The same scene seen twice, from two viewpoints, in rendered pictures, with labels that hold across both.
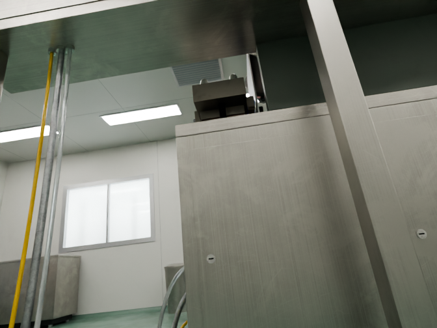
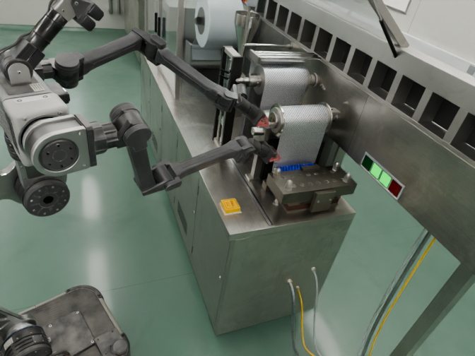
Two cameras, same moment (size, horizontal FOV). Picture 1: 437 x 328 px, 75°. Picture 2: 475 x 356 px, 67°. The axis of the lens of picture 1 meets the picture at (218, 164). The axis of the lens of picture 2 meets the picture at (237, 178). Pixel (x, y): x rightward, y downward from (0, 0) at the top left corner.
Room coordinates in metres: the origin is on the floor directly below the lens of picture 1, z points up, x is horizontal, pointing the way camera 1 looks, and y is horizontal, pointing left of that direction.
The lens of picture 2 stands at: (1.97, 0.98, 1.98)
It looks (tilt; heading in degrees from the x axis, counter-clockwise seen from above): 36 degrees down; 239
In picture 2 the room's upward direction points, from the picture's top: 10 degrees clockwise
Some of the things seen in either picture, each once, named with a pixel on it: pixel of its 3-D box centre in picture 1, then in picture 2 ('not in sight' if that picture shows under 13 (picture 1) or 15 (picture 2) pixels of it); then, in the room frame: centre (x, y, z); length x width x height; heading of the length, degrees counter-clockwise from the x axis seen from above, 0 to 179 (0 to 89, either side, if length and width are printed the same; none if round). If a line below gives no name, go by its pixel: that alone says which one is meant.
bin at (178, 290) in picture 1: (178, 286); not in sight; (4.38, 0.77, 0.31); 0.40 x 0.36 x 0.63; 176
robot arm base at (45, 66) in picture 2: not in sight; (37, 69); (2.00, -0.39, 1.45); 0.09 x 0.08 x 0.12; 104
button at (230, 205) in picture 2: not in sight; (230, 205); (1.32, -0.09, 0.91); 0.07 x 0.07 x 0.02; 86
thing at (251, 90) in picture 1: (252, 95); (297, 150); (0.96, -0.16, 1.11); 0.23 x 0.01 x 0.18; 176
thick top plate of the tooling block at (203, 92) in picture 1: (224, 120); (311, 183); (0.93, -0.04, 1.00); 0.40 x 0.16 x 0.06; 176
